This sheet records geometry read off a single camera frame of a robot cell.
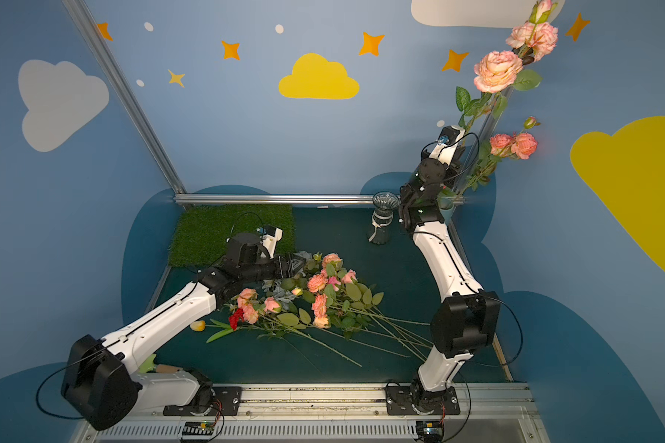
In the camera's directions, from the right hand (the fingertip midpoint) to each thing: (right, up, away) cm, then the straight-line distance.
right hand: (468, 150), depth 68 cm
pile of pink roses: (-38, -41, +18) cm, 59 cm away
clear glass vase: (-15, -9, +34) cm, 38 cm away
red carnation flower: (-65, -48, +18) cm, 83 cm away
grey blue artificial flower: (-51, -41, +21) cm, 69 cm away
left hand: (-43, -28, +11) cm, 53 cm away
